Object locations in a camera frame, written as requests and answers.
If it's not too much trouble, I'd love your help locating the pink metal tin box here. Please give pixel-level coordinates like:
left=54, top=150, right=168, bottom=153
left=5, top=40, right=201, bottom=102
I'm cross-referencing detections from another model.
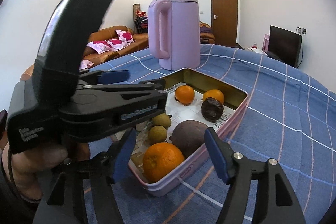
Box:
left=128, top=68, right=249, bottom=197

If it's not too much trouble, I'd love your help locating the pink floral pillow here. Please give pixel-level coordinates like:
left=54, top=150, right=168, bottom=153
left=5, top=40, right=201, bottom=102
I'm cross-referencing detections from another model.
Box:
left=106, top=39, right=130, bottom=51
left=87, top=41, right=112, bottom=54
left=115, top=29, right=135, bottom=43

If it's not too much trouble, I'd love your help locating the brown leather loveseat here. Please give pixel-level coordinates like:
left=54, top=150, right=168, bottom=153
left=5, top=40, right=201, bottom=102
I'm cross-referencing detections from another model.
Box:
left=199, top=21, right=216, bottom=45

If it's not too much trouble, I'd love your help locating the brown longan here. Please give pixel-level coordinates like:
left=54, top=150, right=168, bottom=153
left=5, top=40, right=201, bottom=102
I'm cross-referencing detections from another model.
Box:
left=147, top=125, right=168, bottom=143
left=152, top=113, right=172, bottom=128

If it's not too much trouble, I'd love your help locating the dark wrinkled passion fruit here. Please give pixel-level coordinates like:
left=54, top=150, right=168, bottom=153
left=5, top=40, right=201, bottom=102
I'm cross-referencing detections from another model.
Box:
left=201, top=97, right=224, bottom=123

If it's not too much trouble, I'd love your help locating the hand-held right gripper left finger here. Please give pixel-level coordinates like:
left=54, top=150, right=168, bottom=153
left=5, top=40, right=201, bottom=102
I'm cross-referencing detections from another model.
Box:
left=34, top=127, right=137, bottom=224

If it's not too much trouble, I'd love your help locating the pink electric kettle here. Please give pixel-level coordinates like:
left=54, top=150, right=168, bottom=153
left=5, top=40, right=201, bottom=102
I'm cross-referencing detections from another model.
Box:
left=147, top=0, right=201, bottom=70

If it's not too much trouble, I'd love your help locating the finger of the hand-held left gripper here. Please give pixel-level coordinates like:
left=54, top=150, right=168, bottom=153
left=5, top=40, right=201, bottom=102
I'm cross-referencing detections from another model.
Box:
left=77, top=70, right=130, bottom=85
left=78, top=79, right=168, bottom=109

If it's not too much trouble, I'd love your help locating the person's left hand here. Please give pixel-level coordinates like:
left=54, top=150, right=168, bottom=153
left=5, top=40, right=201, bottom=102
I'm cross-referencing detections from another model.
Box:
left=1, top=135, right=91, bottom=201

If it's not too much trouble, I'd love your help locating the large purple passion fruit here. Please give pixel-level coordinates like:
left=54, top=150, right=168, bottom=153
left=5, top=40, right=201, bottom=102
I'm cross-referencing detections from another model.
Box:
left=169, top=120, right=209, bottom=159

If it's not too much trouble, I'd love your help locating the blue checked tablecloth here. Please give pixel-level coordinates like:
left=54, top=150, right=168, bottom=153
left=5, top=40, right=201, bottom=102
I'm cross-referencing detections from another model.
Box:
left=79, top=44, right=336, bottom=224

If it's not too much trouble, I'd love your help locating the brown wooden door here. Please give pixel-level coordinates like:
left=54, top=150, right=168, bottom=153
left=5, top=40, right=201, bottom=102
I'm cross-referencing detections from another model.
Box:
left=210, top=0, right=239, bottom=47

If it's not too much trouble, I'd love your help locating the black flat television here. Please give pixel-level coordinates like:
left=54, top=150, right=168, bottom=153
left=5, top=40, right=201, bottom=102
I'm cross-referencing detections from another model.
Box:
left=266, top=25, right=303, bottom=69

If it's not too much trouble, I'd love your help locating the white television stand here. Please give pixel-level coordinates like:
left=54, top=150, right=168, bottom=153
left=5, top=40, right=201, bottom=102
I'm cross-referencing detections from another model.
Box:
left=247, top=47, right=268, bottom=55

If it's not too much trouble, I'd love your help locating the small orange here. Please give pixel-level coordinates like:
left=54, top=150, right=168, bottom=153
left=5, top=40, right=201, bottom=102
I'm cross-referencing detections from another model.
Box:
left=203, top=89, right=225, bottom=105
left=175, top=85, right=195, bottom=105
left=142, top=142, right=185, bottom=184

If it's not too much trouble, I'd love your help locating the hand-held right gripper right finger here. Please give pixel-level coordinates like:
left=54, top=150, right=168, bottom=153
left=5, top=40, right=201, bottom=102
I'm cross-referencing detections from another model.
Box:
left=204, top=127, right=306, bottom=224

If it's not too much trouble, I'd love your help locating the brown leather sofa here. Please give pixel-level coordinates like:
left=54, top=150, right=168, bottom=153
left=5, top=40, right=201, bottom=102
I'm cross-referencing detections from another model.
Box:
left=81, top=25, right=150, bottom=62

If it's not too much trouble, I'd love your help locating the tall patterned scroll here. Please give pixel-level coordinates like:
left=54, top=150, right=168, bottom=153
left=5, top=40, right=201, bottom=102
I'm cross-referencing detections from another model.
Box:
left=133, top=4, right=141, bottom=30

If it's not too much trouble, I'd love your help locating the brown leather armchair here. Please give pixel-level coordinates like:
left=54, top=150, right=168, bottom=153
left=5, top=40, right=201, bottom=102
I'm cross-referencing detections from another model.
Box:
left=20, top=64, right=36, bottom=81

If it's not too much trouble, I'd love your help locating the black television cable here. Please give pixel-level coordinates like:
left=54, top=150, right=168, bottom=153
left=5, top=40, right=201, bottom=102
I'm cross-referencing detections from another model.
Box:
left=299, top=34, right=304, bottom=68

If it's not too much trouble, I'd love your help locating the printed paper sheet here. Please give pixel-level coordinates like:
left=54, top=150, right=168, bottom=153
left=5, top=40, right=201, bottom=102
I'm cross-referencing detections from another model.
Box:
left=131, top=85, right=234, bottom=177

